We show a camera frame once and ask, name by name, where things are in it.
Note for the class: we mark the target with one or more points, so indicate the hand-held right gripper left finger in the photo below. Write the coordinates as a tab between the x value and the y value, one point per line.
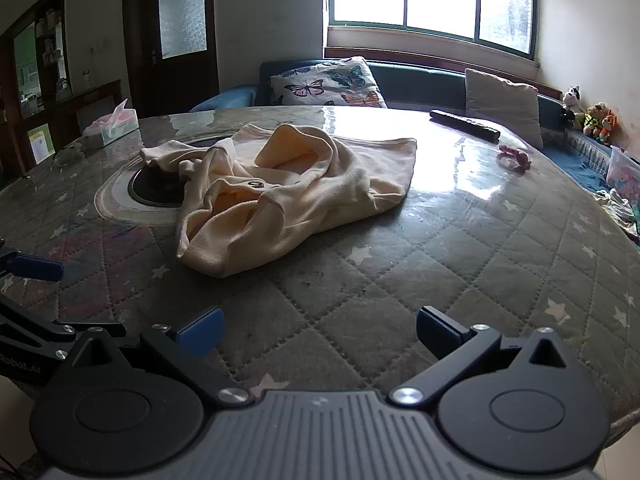
202	330

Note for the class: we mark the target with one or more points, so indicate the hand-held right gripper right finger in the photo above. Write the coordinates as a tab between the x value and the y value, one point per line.
435	329

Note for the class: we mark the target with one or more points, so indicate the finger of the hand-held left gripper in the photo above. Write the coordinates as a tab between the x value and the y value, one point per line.
35	266
35	316

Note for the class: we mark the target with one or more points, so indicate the cream knit garment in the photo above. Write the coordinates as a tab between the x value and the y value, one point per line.
310	180

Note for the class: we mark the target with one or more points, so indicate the white crumpled clothes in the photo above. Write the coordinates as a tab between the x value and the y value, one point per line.
617	210

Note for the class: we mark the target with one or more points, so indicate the round black induction cooktop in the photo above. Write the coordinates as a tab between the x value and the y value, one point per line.
152	190

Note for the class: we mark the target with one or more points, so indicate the pink tissue box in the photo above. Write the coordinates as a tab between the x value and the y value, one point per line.
112	127

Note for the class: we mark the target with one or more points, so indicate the dark wooden side table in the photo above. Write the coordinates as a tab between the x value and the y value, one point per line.
95	105

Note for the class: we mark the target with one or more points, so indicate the dark wooden shelf cabinet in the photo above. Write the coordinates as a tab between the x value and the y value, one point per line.
35	85

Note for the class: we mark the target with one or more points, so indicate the black remote control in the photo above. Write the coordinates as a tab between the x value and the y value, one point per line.
465	125

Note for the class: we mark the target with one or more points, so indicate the blue sofa blanket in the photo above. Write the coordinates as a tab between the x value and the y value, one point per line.
575	170

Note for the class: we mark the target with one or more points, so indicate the blue armrest cushion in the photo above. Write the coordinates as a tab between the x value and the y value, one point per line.
227	97

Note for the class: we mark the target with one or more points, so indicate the plain grey pillow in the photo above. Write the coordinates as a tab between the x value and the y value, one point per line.
505	105

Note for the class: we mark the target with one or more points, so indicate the blue sofa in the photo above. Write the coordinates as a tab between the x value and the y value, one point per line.
420	85

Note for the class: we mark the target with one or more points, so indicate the clear plastic storage box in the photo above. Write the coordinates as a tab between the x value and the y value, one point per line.
624	170

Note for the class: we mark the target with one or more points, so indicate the cow plush toy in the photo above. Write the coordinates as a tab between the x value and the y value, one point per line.
571	105

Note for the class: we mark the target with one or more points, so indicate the plush toy with yellow vest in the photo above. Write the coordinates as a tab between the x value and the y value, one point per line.
594	119

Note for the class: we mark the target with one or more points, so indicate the orange plush toy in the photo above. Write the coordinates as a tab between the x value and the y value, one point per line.
608	127

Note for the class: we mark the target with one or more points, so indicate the dark wooden glass door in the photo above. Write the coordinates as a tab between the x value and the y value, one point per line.
170	35

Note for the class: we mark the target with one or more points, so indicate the butterfly print pillow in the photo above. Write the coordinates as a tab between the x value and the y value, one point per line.
325	85

